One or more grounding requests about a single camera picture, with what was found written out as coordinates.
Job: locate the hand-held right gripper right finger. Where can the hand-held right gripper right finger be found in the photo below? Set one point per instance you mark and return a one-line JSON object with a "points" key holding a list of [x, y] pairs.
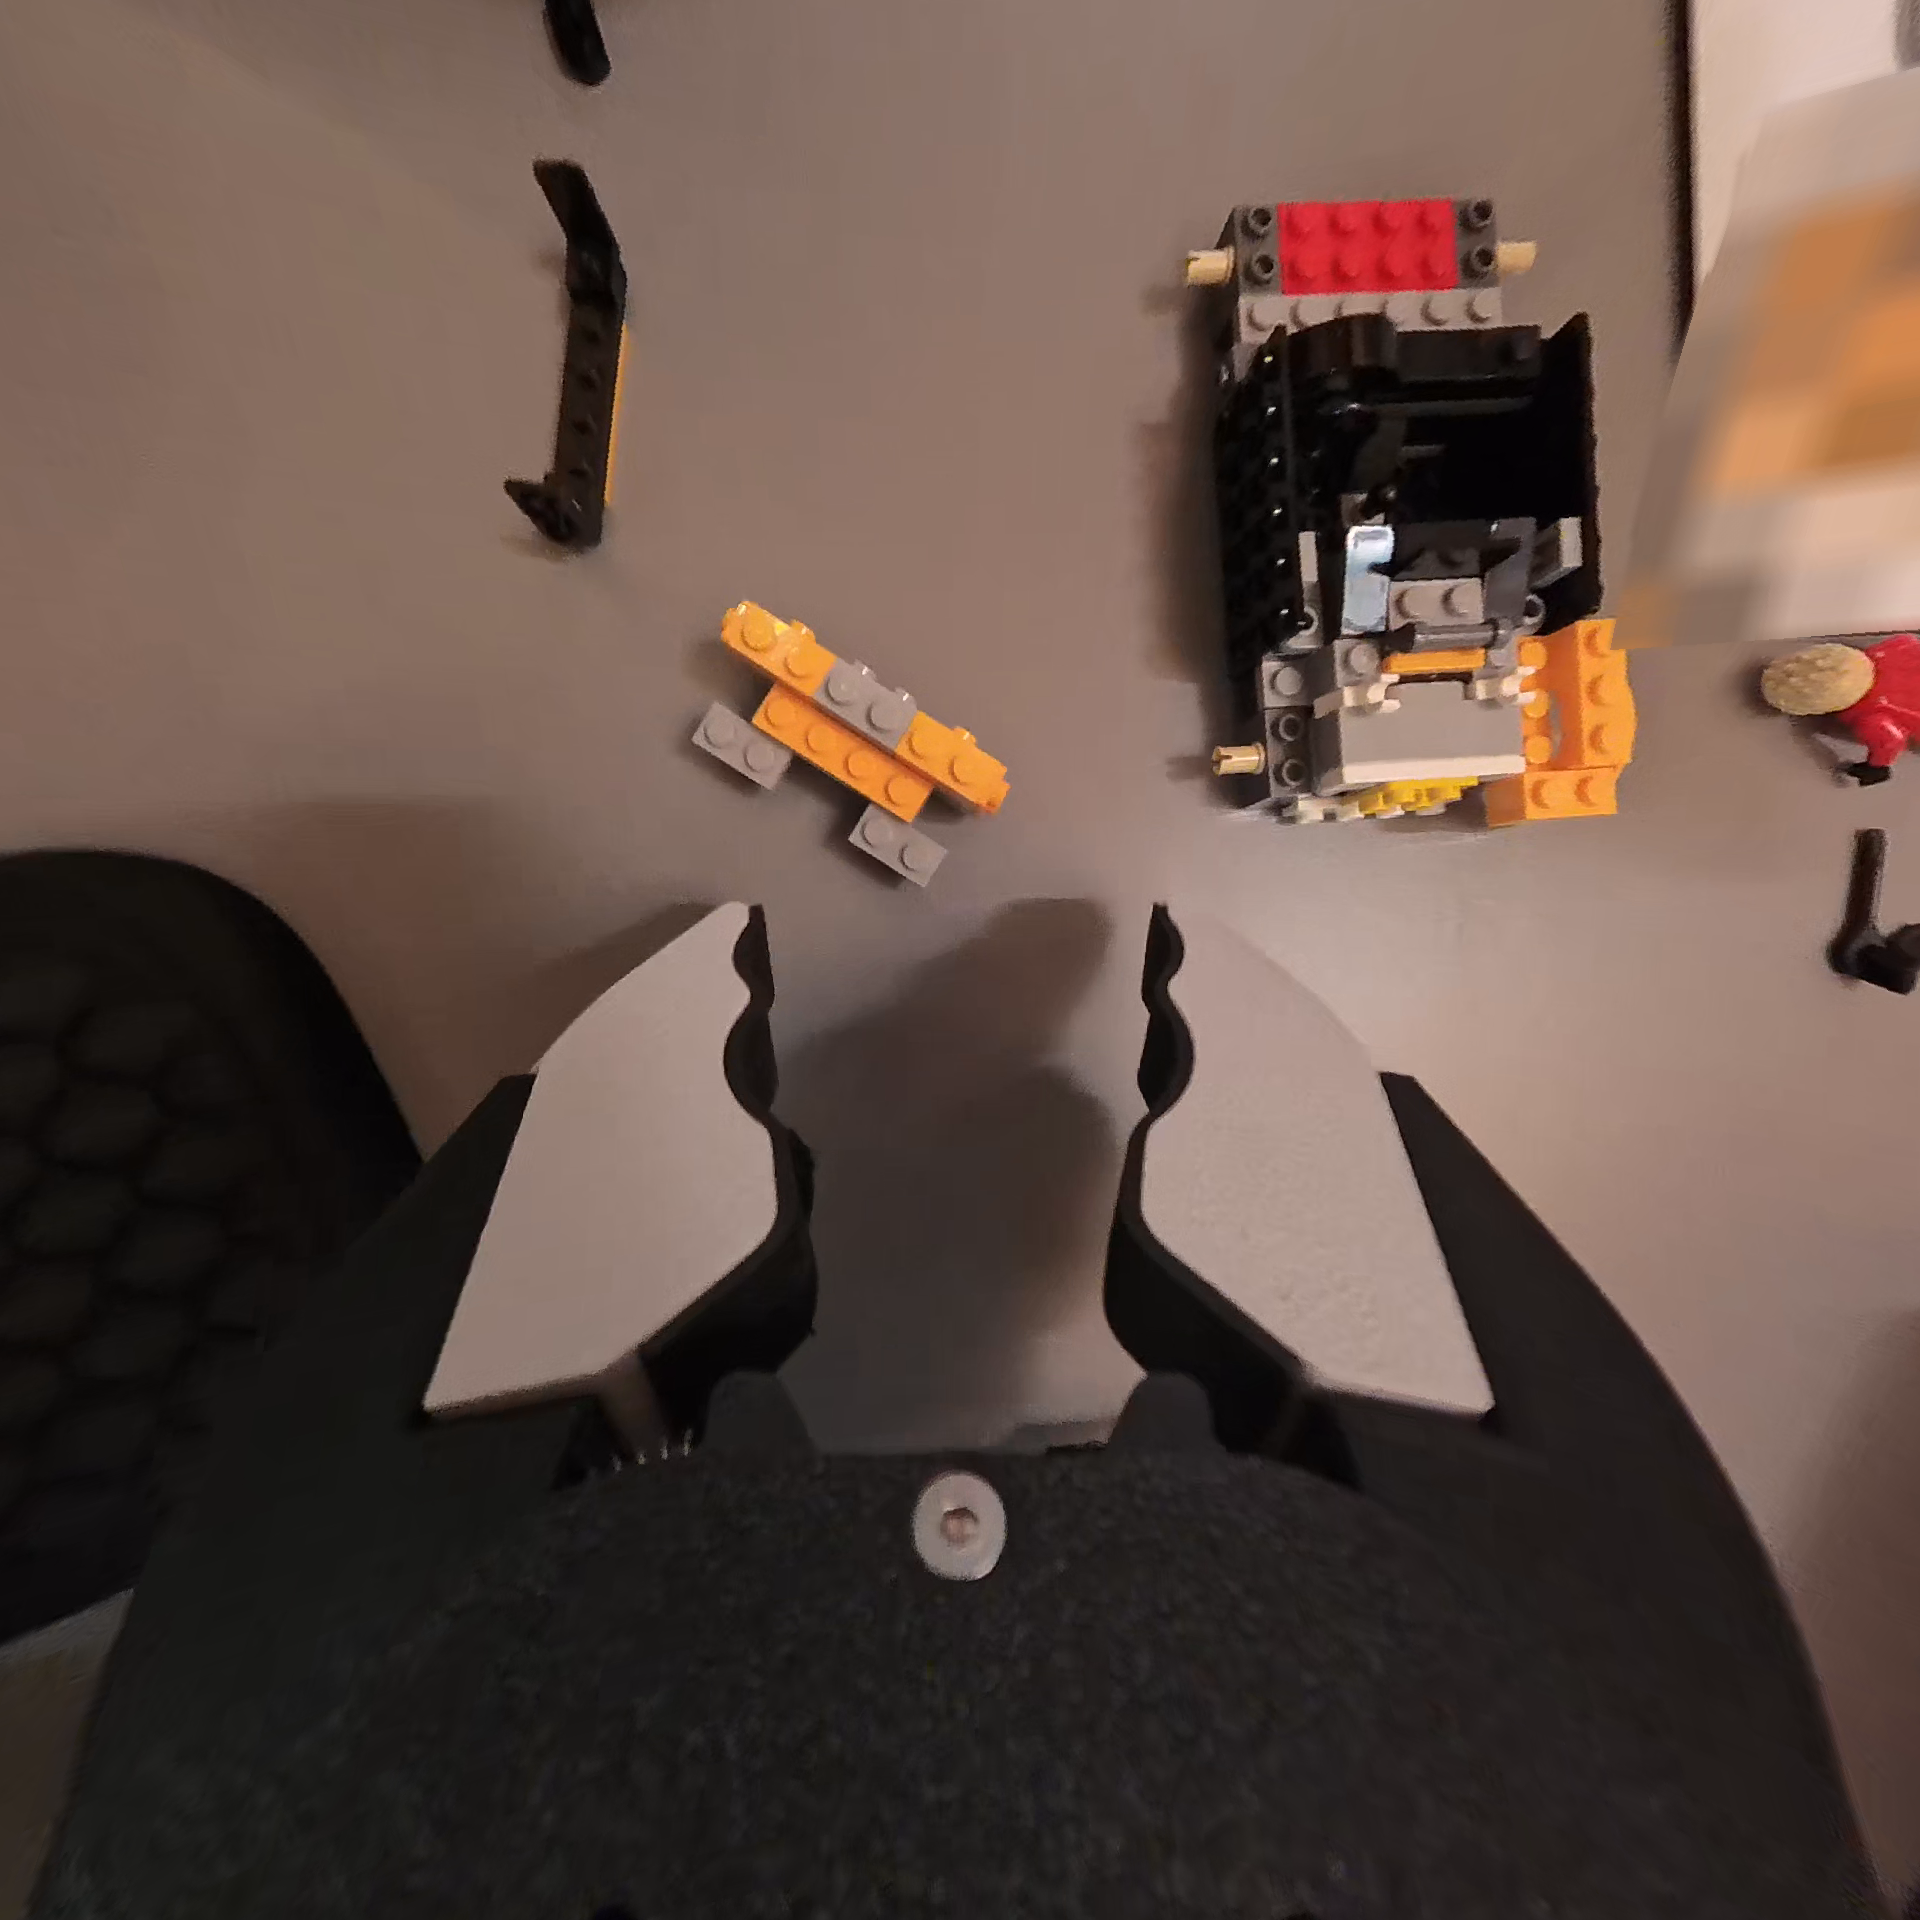
{"points": [[1305, 1201]]}

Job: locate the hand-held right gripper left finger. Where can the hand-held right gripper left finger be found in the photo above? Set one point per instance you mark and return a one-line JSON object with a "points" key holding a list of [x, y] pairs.
{"points": [[616, 1185]]}

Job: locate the long black orange brick strip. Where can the long black orange brick strip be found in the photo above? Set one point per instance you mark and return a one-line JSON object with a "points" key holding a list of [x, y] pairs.
{"points": [[586, 360]]}

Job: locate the grey desk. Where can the grey desk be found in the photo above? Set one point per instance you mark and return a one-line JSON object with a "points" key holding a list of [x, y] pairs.
{"points": [[376, 674]]}

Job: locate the orange grey brick assembly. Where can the orange grey brick assembly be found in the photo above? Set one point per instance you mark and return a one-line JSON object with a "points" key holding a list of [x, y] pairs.
{"points": [[840, 733]]}

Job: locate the black hinge brick piece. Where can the black hinge brick piece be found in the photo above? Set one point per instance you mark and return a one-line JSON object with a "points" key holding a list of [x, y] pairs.
{"points": [[1874, 944]]}

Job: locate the red toy minifigure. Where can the red toy minifigure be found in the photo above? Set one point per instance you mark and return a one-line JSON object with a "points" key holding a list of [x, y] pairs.
{"points": [[1874, 704]]}

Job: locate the black brick car chassis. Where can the black brick car chassis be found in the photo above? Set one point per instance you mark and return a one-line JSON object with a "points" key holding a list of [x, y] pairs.
{"points": [[1411, 450]]}

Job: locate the black knobbly brick piece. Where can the black knobbly brick piece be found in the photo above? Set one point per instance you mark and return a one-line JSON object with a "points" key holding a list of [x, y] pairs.
{"points": [[579, 36]]}

